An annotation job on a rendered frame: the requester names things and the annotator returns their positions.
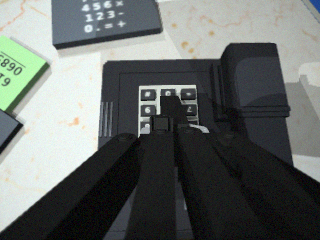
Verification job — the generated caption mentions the black telephone handset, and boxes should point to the black telephone handset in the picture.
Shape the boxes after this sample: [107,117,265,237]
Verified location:
[218,43,294,166]

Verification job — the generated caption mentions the black desk phone base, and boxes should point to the black desk phone base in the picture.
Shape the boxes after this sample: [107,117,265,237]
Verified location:
[97,59,231,240]

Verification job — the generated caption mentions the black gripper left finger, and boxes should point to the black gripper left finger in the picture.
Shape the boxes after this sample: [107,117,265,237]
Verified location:
[0,96,177,240]

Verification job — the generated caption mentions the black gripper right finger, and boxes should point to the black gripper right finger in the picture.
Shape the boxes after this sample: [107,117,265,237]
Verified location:
[169,96,320,240]

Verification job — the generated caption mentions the light green sticky note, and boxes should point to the light green sticky note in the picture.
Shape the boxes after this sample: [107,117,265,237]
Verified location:
[0,35,50,113]

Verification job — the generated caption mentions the dark grey pocket calculator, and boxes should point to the dark grey pocket calculator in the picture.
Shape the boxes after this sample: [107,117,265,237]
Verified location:
[51,0,160,50]

